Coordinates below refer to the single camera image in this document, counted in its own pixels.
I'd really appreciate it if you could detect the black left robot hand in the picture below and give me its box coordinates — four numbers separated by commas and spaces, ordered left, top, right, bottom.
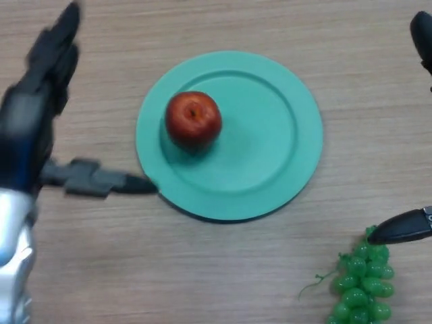
0, 0, 159, 200

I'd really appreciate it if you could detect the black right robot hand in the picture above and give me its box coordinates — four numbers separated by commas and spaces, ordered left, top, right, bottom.
367, 11, 432, 246

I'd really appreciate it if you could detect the red apple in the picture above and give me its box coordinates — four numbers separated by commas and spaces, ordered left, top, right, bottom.
165, 90, 223, 153

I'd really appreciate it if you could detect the green round plate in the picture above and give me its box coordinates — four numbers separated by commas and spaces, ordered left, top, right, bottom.
136, 50, 325, 224

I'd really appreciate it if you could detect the green grape bunch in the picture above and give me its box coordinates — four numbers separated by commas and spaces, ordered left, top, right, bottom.
298, 225, 396, 324

